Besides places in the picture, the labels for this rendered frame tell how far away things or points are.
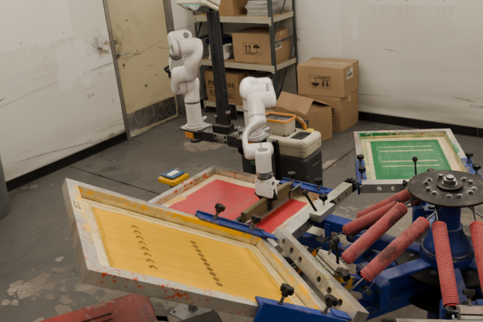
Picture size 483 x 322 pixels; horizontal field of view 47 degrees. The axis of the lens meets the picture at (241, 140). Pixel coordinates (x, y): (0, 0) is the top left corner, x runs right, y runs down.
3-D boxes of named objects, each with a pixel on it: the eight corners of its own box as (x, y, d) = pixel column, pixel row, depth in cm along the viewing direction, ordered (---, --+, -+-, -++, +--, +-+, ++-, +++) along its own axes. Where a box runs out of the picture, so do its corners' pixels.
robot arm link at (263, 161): (252, 141, 265) (272, 139, 265) (254, 162, 269) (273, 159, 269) (254, 152, 251) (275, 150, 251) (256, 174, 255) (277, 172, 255)
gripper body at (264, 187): (277, 172, 258) (279, 194, 262) (260, 169, 265) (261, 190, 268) (268, 179, 253) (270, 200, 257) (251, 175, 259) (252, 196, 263)
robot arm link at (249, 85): (237, 72, 278) (274, 69, 279) (236, 84, 316) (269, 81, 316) (240, 101, 278) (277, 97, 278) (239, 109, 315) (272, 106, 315)
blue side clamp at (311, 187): (279, 192, 292) (277, 180, 290) (284, 188, 296) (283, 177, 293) (328, 205, 274) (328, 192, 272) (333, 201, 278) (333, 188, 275)
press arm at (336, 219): (313, 226, 247) (313, 216, 245) (320, 220, 251) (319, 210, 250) (348, 236, 237) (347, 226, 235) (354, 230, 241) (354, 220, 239)
